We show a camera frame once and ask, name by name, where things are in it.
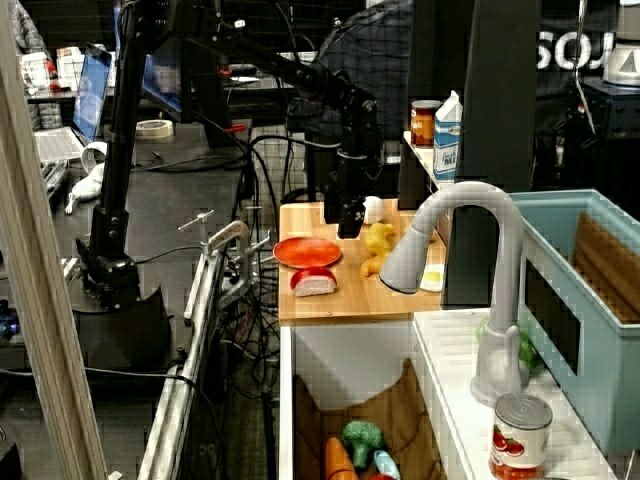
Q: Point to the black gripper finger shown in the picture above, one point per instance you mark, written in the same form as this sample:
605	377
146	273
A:
331	207
351	219

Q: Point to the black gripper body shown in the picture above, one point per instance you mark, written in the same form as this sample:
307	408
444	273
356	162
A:
350	172

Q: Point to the red and white toy sushi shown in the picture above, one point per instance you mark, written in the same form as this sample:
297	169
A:
314	282

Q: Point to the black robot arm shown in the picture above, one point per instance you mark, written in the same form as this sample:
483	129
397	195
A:
120	150

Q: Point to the red plate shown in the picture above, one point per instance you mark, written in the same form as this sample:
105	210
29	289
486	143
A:
307	251

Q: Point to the white toy egg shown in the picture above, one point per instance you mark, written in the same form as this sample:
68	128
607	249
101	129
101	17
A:
374	209

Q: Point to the orange toy croissant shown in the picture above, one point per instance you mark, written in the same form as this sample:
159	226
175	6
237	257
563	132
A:
372	266

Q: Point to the white shelf board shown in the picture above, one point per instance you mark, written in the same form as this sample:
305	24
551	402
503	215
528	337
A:
422	160

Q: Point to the brown beans can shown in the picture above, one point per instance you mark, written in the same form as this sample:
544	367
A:
425	125

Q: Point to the toy fried egg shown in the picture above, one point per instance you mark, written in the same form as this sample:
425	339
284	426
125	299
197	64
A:
432	277

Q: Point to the blue white milk carton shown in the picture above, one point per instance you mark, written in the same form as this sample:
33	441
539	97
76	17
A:
446	145

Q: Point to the metal C clamp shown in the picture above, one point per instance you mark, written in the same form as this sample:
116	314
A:
235	240

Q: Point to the black shelf unit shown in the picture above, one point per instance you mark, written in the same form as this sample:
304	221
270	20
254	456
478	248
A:
495	100

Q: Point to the white toy sink unit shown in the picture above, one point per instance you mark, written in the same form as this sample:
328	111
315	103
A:
450	360

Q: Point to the grey toy faucet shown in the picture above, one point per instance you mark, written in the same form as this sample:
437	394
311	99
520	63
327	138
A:
500	310

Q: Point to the white tape roll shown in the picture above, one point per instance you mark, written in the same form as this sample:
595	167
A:
154	128

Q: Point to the computer monitor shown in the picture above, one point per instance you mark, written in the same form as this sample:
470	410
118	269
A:
165	82

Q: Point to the green toy vegetable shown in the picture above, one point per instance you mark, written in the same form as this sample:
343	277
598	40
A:
529	350

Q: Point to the green toy broccoli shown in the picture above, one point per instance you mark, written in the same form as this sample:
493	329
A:
362	440

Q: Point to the white mug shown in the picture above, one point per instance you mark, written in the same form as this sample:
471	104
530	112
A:
94	155

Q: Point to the orange toy carrot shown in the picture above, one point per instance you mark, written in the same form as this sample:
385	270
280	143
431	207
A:
337	462

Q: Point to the white cloth lump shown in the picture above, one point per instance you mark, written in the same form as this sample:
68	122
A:
87	187

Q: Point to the light blue toy piece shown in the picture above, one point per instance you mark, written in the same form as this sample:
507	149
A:
386	464

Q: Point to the brown cardboard insert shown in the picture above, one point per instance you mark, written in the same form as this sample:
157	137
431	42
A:
607	270

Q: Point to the open laptop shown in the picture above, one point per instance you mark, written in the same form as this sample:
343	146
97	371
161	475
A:
90	95

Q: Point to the red white tomato can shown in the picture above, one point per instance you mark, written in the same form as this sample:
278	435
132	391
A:
520	435

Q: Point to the light blue plastic bin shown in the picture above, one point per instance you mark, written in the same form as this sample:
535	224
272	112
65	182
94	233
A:
605	380

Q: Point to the aluminium rail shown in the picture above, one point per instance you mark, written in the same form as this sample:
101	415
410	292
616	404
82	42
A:
172	400

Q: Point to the wooden post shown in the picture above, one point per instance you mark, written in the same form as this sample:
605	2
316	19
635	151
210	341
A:
45	280

